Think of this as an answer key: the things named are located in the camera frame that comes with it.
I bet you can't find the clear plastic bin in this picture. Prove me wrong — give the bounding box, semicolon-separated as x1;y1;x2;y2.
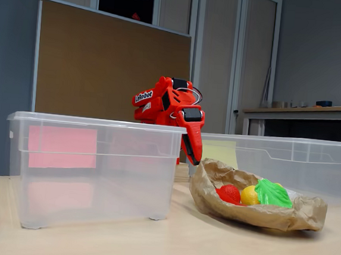
0;109;189;242
182;128;341;206

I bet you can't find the red toy strawberry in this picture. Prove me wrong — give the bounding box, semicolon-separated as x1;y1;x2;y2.
214;183;243;205

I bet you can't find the yellow paper note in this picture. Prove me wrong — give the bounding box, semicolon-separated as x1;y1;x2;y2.
199;138;242;171

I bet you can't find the yellow toy lemon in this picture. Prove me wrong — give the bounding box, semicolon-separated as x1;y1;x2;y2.
240;184;262;207

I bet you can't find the grey cabinet with doors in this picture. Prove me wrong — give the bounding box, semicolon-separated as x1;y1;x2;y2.
33;0;283;138

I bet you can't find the crumpled brown paper bag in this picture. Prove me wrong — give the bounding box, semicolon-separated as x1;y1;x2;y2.
186;156;332;236

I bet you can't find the green toy lettuce leaf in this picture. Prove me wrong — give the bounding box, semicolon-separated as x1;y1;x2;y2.
253;177;295;209

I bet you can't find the wooden sideboard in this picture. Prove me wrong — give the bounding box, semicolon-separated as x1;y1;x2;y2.
240;95;341;144

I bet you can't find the brown cork pinboard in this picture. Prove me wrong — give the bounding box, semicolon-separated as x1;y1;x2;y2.
29;0;196;127

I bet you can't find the wooden base block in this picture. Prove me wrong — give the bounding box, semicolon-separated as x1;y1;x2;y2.
174;161;192;184

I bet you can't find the pink paper note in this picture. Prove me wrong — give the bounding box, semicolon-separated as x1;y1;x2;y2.
26;124;100;174

